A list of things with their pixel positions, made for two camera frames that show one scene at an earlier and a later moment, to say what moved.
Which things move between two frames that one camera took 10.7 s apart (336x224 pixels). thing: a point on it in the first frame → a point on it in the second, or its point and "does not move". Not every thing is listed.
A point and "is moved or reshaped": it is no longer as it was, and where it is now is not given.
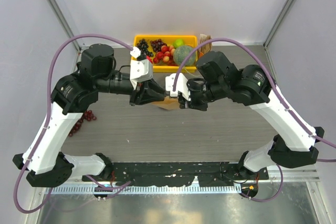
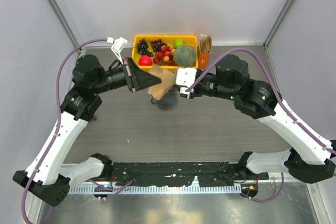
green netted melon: (180, 52) does not move
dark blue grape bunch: (143, 45) does not move
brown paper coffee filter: (168, 103) is moved or reshaped
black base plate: (176, 173) does not move
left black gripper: (141, 95) → (137, 78)
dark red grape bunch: (157, 44) does not move
